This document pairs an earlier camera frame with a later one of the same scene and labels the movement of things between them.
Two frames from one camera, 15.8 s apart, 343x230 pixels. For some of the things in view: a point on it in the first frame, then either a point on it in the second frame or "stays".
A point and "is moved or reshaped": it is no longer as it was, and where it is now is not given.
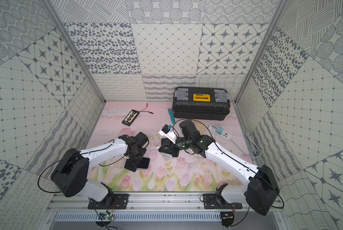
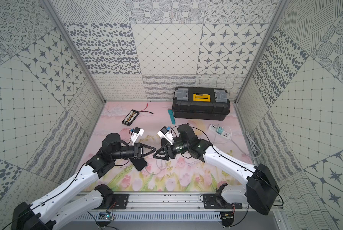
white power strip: [224, 134] stays
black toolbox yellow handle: [200, 103] stays
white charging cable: [167, 156] is moved or reshaped
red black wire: [144, 111] stays
